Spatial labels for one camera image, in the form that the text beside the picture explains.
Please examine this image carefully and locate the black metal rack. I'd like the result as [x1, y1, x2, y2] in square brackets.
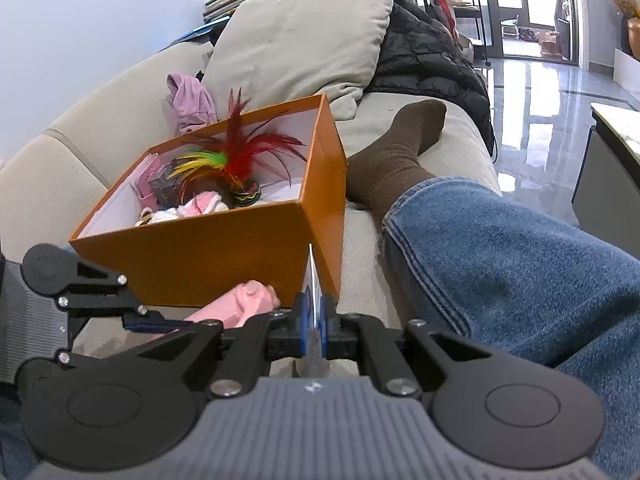
[414, 0, 494, 67]

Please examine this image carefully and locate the photo card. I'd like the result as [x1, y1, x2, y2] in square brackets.
[292, 244, 331, 379]

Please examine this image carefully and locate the golden brown vase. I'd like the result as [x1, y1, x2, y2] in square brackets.
[625, 17, 640, 59]

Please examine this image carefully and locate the pink plastic tube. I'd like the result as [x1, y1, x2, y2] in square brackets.
[182, 280, 282, 332]

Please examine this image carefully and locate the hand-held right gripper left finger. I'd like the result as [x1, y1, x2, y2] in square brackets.
[134, 292, 308, 398]

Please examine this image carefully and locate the pink cloth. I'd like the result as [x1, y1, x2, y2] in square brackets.
[166, 72, 219, 136]

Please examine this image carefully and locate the brown cardboard carton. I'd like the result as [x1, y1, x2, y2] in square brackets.
[539, 30, 564, 59]

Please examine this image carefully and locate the blue book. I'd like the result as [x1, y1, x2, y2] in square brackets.
[172, 25, 217, 44]

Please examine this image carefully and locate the black puffer jacket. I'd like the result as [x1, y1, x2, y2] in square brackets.
[364, 0, 499, 162]

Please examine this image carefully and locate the stack of books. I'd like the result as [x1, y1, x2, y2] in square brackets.
[202, 0, 279, 23]

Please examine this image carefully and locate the person's right leg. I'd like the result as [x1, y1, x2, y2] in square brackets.
[382, 176, 640, 480]

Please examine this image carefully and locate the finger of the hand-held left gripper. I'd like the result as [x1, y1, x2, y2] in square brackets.
[55, 349, 145, 372]
[57, 259, 193, 335]

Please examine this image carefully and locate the red feather shuttlecock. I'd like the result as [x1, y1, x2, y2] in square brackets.
[167, 87, 309, 209]

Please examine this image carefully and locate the beige cushion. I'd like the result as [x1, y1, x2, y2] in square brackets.
[202, 0, 396, 122]

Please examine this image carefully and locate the white crochet bunny toy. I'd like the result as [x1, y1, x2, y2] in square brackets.
[135, 192, 227, 227]

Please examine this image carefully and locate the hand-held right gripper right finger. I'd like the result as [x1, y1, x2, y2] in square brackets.
[319, 294, 497, 398]

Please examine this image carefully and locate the white TV stand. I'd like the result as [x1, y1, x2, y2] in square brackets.
[612, 49, 640, 93]

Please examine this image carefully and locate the person's right brown sock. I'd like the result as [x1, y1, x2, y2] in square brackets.
[345, 99, 448, 222]

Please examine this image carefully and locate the pink card wallet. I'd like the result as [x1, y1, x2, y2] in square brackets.
[131, 154, 167, 211]

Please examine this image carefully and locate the orange cardboard box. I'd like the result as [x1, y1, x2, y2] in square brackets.
[68, 92, 348, 309]

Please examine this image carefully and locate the marble coffee table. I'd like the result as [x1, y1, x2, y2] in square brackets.
[572, 102, 640, 235]

